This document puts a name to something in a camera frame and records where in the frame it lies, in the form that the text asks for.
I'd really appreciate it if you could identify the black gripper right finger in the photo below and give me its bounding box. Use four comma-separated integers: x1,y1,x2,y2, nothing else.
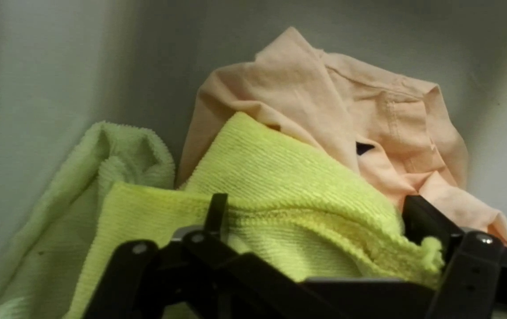
403,193,507,319

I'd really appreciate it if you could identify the pale green towel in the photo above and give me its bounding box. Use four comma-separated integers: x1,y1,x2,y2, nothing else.
0,118,177,319

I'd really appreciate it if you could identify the white plastic storage bin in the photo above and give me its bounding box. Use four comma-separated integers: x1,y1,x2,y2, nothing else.
0,0,507,319

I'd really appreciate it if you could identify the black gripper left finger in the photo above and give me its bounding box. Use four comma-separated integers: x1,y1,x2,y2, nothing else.
83,191,325,319

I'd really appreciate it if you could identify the peach t-shirt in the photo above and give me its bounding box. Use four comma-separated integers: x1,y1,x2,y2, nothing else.
173,24,507,248

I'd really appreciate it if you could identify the bright yellow towel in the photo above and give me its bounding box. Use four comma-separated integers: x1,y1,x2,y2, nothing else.
61,109,448,319

